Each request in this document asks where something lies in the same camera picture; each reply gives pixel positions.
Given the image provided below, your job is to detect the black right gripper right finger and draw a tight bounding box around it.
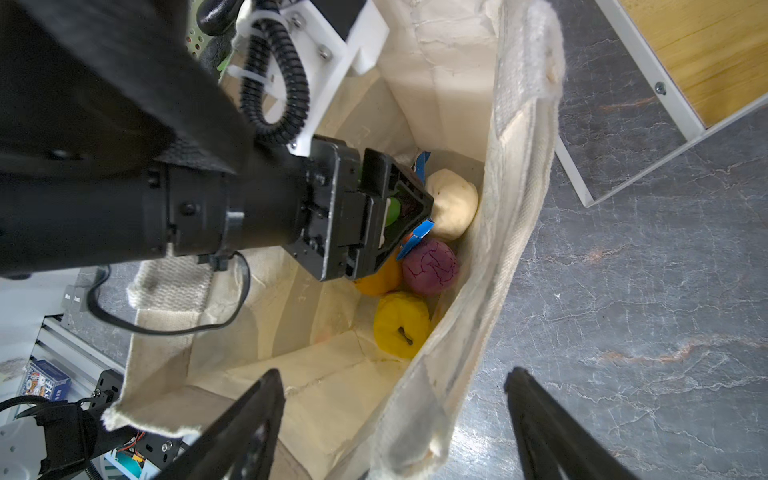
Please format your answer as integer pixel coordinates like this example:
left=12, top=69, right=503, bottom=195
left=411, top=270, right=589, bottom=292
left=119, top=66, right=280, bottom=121
left=504, top=367, right=636, bottom=480

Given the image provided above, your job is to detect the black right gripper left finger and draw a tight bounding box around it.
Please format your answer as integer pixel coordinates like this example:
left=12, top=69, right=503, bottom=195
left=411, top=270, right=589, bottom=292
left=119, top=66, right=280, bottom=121
left=157, top=369, right=286, bottom=479

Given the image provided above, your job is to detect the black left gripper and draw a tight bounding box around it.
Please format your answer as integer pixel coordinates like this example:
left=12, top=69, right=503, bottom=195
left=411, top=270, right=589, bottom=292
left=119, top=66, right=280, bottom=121
left=283, top=136, right=433, bottom=282

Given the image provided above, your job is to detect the dark mangosteen toy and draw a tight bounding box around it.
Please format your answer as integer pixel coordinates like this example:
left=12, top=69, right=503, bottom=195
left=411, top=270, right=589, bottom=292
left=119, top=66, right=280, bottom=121
left=384, top=197, right=402, bottom=227

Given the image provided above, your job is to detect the blue candy bag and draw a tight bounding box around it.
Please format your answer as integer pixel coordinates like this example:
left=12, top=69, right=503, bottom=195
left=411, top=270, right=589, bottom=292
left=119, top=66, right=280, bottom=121
left=396, top=151, right=434, bottom=261

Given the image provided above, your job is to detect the cream white round vegetable toy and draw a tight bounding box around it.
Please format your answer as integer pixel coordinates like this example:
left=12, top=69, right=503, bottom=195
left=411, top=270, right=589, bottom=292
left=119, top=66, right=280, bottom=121
left=426, top=169, right=479, bottom=242

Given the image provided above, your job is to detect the orange potato toy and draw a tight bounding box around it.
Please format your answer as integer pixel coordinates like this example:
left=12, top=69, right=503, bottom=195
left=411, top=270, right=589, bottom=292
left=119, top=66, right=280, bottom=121
left=353, top=253, right=402, bottom=297

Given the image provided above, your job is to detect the purple cabbage toy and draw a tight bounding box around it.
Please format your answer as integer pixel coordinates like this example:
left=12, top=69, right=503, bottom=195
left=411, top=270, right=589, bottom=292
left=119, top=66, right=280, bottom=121
left=401, top=239, right=460, bottom=297

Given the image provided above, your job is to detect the yellow apple toy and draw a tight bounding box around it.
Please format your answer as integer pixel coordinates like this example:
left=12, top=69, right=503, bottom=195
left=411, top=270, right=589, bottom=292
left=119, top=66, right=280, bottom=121
left=373, top=292, right=431, bottom=360

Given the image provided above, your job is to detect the cream canvas tote bag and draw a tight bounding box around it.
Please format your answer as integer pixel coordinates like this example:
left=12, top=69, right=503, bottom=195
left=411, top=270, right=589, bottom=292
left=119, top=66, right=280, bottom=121
left=105, top=1, right=565, bottom=479

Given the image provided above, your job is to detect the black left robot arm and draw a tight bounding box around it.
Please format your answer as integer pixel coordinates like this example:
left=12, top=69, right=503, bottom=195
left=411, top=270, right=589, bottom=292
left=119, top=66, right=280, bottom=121
left=1, top=1, right=433, bottom=281

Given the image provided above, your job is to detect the blue card box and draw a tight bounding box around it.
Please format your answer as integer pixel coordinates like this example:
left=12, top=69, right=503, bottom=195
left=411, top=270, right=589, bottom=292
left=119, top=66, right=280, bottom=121
left=20, top=359, right=71, bottom=401

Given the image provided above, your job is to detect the white wire wooden shelf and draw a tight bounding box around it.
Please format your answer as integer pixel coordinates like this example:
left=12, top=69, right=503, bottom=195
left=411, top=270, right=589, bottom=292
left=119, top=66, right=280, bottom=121
left=556, top=1, right=767, bottom=208

